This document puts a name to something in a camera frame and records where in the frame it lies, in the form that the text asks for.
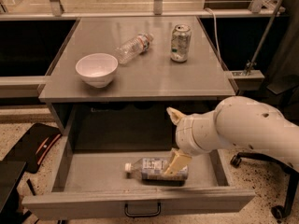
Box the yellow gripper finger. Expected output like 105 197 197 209
166 107 186 125
164 148 192 176

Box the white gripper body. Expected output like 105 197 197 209
176 111 219 156

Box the blue label plastic bottle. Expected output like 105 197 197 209
124 158 189 181

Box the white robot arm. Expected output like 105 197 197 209
164 96 299 175

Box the clear plastic water bottle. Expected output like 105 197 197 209
116 33 154 64

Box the open grey top drawer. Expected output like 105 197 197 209
21 126 256 221

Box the crushed silver soda can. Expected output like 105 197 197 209
170 24 192 63

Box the white ceramic bowl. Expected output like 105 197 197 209
76 53 118 88

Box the black office chair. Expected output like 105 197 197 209
230 75 299 220

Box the metal rod with clamp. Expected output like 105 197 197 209
242 0 284 76

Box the black flat panel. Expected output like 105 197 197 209
0 161 27 212

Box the black drawer handle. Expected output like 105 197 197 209
124 203 162 218

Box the white cable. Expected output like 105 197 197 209
204 7 222 65

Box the grey metal rail frame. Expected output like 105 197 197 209
0 0 286 20

